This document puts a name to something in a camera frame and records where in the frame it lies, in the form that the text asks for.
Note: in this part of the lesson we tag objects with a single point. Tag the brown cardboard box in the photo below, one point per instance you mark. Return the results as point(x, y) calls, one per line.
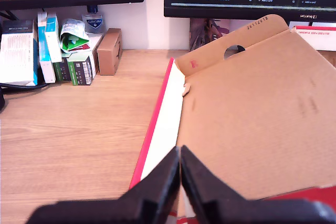
point(109, 51)

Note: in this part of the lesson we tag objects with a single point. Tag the red Nike shoebox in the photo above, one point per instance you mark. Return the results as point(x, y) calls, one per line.
point(249, 116)

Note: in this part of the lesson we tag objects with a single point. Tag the crumpled green white packet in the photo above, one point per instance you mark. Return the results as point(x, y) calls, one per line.
point(73, 35)

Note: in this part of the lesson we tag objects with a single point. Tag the white teal slim box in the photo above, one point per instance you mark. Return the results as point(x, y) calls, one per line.
point(53, 40)

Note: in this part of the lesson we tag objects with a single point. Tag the blue white slim box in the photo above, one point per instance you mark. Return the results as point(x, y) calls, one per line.
point(46, 73)

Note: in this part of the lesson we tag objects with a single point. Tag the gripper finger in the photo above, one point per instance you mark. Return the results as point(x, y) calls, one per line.
point(157, 192)
point(204, 195)

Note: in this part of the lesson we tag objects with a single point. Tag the clear sanitiser bottle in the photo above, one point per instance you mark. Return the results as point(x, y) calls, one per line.
point(93, 23)

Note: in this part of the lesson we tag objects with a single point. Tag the plain white box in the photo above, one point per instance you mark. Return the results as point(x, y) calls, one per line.
point(95, 41)

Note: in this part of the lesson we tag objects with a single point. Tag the white box black top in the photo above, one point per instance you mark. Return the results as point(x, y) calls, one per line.
point(15, 56)

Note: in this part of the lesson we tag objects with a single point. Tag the dark green small box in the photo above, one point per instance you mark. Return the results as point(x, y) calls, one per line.
point(61, 70)

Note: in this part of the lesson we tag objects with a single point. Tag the green white barcode box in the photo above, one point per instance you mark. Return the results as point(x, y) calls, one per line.
point(81, 69)

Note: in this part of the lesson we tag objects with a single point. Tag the purple patterned bag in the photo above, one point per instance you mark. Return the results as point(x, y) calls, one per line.
point(204, 32)

